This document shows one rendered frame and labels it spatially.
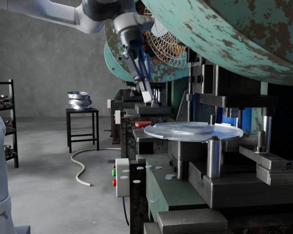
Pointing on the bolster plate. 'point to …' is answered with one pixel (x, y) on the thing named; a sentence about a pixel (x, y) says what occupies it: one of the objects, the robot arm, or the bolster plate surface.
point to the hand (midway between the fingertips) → (146, 91)
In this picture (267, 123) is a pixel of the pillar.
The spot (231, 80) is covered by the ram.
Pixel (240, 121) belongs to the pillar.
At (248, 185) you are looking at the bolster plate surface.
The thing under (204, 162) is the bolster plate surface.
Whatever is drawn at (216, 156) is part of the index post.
